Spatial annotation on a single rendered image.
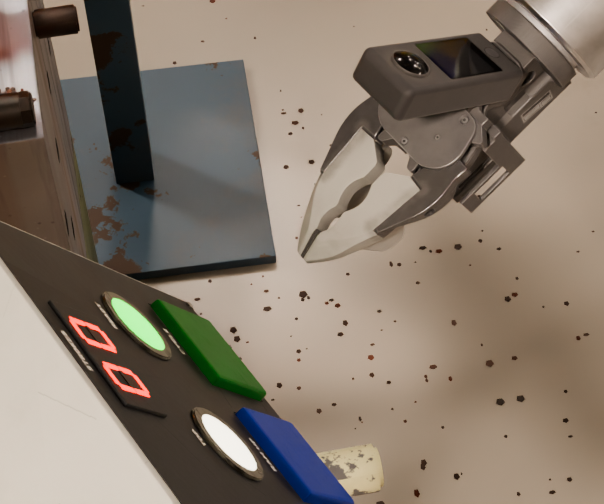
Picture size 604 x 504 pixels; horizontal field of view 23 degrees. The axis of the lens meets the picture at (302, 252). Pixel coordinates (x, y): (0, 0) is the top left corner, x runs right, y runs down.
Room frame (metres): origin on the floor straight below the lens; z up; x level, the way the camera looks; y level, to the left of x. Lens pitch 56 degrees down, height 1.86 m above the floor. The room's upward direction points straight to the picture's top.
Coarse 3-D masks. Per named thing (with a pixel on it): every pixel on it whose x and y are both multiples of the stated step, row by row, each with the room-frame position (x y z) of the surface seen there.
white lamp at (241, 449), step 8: (208, 416) 0.40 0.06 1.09; (208, 424) 0.39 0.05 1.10; (216, 424) 0.39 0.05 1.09; (208, 432) 0.38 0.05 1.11; (216, 432) 0.38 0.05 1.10; (224, 432) 0.39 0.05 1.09; (232, 432) 0.40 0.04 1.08; (216, 440) 0.37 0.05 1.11; (224, 440) 0.38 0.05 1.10; (232, 440) 0.38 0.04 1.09; (240, 440) 0.39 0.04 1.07; (224, 448) 0.37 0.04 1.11; (232, 448) 0.37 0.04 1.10; (240, 448) 0.38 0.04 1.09; (232, 456) 0.37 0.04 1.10; (240, 456) 0.37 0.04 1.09; (248, 456) 0.38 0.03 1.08; (240, 464) 0.36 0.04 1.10; (248, 464) 0.37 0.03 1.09
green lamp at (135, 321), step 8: (112, 304) 0.47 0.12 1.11; (120, 304) 0.47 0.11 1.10; (120, 312) 0.46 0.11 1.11; (128, 312) 0.47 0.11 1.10; (136, 312) 0.48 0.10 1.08; (128, 320) 0.46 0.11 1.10; (136, 320) 0.46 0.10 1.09; (144, 320) 0.47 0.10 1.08; (136, 328) 0.45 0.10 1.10; (144, 328) 0.46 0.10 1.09; (152, 328) 0.47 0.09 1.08; (144, 336) 0.45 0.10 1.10; (152, 336) 0.46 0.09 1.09; (152, 344) 0.45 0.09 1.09; (160, 344) 0.45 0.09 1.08
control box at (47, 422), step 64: (0, 256) 0.44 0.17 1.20; (64, 256) 0.50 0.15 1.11; (0, 320) 0.40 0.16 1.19; (64, 320) 0.41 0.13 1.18; (0, 384) 0.37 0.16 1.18; (64, 384) 0.36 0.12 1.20; (192, 384) 0.43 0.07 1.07; (0, 448) 0.34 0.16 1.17; (64, 448) 0.33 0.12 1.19; (128, 448) 0.32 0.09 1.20; (192, 448) 0.35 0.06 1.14; (256, 448) 0.40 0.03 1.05
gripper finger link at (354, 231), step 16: (384, 176) 0.57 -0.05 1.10; (400, 176) 0.56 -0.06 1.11; (384, 192) 0.56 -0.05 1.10; (400, 192) 0.55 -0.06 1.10; (416, 192) 0.55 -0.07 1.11; (368, 208) 0.55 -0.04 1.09; (384, 208) 0.55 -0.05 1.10; (336, 224) 0.54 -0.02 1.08; (352, 224) 0.54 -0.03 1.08; (368, 224) 0.54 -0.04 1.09; (320, 240) 0.54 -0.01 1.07; (336, 240) 0.53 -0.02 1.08; (352, 240) 0.53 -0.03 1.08; (368, 240) 0.53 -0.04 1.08; (384, 240) 0.55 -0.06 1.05; (304, 256) 0.54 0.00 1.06; (320, 256) 0.53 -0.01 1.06; (336, 256) 0.53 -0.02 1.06
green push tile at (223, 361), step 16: (160, 304) 0.51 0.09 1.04; (176, 320) 0.50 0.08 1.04; (192, 320) 0.51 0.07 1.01; (208, 320) 0.53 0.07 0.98; (176, 336) 0.48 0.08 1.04; (192, 336) 0.49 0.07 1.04; (208, 336) 0.50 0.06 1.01; (192, 352) 0.47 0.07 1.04; (208, 352) 0.48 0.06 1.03; (224, 352) 0.49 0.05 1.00; (208, 368) 0.46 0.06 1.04; (224, 368) 0.47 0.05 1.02; (240, 368) 0.49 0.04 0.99; (224, 384) 0.45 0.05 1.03; (240, 384) 0.46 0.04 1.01; (256, 384) 0.48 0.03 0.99
